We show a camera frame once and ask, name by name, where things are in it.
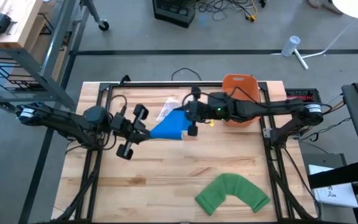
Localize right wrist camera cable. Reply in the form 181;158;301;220
228;85;260;105

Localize grey metal table legs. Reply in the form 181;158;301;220
0;0;110;110

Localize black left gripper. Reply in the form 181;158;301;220
116;104;152;161

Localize white cylinder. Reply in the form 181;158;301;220
280;35;301;58

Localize blue elastic bandage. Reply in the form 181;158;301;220
149;109;192;141

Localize grey box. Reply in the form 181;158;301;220
301;152;347;175

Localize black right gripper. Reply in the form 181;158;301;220
175;86;211;137

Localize green elastic bandage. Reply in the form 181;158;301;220
194;173;272;217

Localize white lamp stand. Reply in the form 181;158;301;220
270;18;357;71

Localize white lamp shade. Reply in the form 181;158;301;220
331;0;358;19

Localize orange plastic bin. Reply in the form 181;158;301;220
221;73;261;128

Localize black cable loop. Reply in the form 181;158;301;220
171;67;202;82

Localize bundle of floor cables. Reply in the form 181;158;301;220
196;0;260;22

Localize black computer case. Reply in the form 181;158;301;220
152;0;197;29

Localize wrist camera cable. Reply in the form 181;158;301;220
106;94;129;114
228;85;260;105

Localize wooden side table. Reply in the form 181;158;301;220
0;0;43;50

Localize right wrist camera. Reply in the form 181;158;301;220
208;92;228;108

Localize black wire rack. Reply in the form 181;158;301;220
0;55;43;91

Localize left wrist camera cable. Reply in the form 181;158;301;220
106;94;129;114

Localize red black power strip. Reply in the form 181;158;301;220
284;88;319;103

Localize white paper sheet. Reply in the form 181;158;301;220
308;164;358;208

